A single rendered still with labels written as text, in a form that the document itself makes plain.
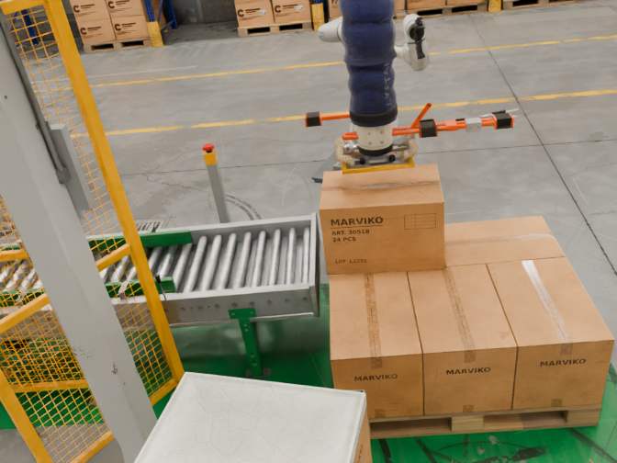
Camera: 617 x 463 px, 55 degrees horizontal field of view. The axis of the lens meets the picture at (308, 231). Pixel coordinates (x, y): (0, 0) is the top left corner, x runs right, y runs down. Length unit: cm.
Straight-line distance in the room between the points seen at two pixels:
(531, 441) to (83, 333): 203
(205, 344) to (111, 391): 130
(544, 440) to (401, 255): 107
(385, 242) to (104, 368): 144
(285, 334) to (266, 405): 176
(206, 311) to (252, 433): 139
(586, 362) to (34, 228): 224
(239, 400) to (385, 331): 103
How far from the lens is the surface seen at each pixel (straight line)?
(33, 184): 197
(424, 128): 286
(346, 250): 300
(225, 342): 365
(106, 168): 263
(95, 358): 236
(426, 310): 284
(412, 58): 332
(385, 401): 284
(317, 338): 354
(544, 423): 313
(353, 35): 264
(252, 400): 189
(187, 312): 313
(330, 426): 178
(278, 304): 302
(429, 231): 295
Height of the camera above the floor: 240
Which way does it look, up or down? 32 degrees down
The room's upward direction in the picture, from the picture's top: 8 degrees counter-clockwise
